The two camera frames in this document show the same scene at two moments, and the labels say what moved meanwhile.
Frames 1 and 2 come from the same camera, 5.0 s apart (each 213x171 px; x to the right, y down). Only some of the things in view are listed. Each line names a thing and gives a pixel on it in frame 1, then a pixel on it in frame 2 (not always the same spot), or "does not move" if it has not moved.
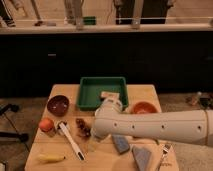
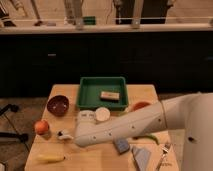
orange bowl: [144, 107] does not move
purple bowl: [58, 105] does not move
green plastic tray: [91, 88] does not move
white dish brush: [63, 128] → [62, 135]
